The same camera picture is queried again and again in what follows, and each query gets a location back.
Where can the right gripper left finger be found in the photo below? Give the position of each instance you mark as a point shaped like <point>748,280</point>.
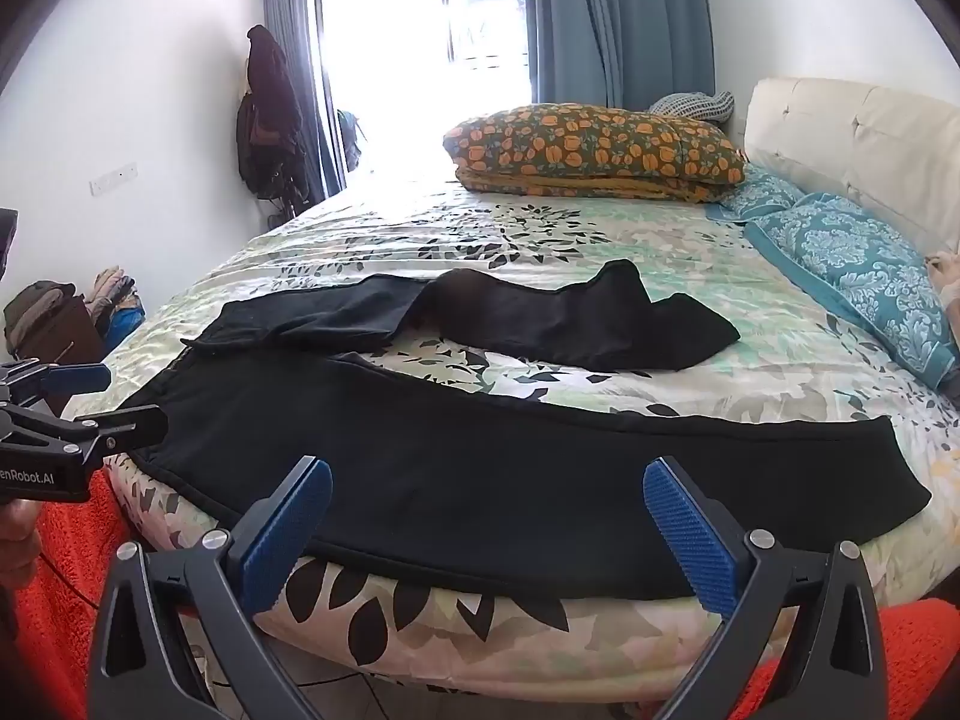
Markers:
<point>141,663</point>

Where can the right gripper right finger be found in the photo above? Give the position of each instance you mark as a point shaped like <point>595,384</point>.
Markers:
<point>834,663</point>

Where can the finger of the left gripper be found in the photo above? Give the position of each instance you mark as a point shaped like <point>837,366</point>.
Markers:
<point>26,382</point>
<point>130,428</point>

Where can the black pants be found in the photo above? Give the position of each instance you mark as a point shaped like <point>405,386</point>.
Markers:
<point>489,493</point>

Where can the person's left hand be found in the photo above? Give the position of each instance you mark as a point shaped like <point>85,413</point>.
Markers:
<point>20,542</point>

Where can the pile of folded clothes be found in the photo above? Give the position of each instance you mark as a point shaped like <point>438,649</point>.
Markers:
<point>114,306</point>

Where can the dark clothes on hanger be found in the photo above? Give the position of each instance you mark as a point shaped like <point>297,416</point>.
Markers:
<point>271,161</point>

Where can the teal patterned pillow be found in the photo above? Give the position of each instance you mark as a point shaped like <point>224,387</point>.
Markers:
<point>862,270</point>

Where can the beige cloth on bedside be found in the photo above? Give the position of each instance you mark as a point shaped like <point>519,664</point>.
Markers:
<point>944,274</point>

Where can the cream padded headboard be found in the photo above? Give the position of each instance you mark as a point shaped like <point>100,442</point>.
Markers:
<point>893,153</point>

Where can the orange floral folded quilt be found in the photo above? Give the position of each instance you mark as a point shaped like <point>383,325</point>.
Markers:
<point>578,150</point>

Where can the checkered grey cushion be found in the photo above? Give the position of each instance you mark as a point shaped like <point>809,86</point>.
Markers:
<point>712,108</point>

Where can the blue curtain right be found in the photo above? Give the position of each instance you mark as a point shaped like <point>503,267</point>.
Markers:
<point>619,53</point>

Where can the white wall switch plate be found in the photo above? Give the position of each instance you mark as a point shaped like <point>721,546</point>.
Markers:
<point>113,179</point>

